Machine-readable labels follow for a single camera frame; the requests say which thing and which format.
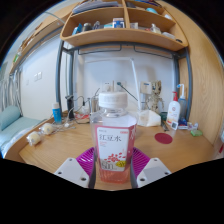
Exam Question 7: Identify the black plugged-in cable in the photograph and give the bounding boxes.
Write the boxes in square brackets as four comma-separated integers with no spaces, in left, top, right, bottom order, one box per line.
[116,81,139,102]

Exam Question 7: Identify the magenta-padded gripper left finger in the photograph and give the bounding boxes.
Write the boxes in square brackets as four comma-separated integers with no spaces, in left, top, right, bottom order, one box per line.
[53,147,98,190]

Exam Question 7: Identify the brown tree figure toy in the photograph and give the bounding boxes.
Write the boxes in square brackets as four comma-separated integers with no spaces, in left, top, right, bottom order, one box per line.
[146,80,165,114]

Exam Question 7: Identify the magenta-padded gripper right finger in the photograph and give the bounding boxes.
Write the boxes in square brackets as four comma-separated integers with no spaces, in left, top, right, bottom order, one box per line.
[129,147,172,189]

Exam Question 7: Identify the clear blue spray bottle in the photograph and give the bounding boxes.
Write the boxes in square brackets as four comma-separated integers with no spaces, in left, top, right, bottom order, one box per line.
[176,83,188,122]

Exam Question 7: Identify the clear drink bottle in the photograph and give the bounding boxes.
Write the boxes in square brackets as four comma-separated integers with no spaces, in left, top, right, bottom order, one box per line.
[89,91,138,184]

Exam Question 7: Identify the white pump bottle, red pump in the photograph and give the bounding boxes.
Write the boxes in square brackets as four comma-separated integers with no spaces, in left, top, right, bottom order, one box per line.
[166,91,181,127]

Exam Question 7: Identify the small blue tube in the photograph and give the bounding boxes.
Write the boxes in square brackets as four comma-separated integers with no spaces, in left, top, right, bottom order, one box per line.
[51,102,63,125]

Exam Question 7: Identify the flat round red coaster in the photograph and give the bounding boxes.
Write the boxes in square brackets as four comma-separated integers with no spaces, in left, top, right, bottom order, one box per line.
[154,132,174,145]

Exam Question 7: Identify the green packet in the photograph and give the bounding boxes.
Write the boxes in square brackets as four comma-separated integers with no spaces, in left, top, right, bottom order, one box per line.
[190,129,204,138]

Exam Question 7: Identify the translucent white container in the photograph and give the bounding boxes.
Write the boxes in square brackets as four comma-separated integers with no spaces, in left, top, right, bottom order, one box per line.
[137,109,162,128]

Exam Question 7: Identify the teal pillow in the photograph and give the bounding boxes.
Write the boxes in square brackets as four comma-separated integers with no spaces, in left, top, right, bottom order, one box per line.
[0,105,22,131]

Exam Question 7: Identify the wooden shelf unit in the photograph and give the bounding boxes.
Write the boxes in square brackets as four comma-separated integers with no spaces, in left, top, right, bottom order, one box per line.
[60,0,189,53]

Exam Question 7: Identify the grey metal frame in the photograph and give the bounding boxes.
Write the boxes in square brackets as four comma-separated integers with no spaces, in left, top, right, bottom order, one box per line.
[54,39,194,122]

